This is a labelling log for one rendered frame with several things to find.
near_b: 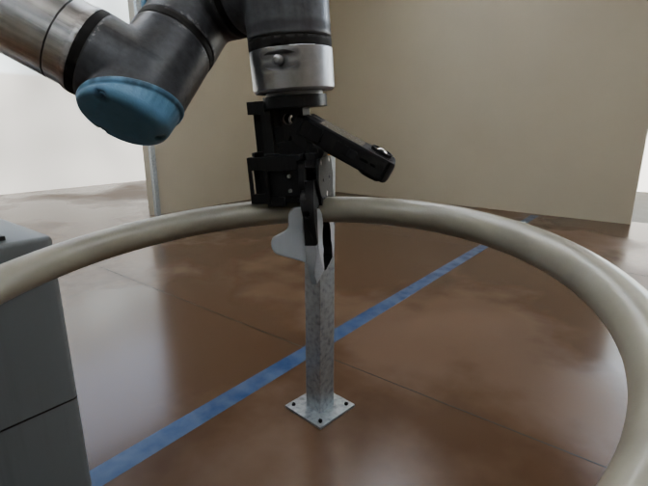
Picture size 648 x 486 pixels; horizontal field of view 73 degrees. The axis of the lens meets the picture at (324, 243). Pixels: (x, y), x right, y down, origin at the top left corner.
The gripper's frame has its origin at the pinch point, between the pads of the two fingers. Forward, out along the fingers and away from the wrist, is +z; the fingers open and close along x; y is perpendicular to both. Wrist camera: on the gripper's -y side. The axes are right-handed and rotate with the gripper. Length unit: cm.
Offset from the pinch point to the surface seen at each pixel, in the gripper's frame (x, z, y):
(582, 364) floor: -157, 103, -83
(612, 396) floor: -132, 103, -86
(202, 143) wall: -512, 3, 289
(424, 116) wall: -628, -12, -5
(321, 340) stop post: -94, 62, 27
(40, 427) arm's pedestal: -22, 50, 79
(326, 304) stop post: -97, 48, 25
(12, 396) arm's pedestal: -19, 39, 81
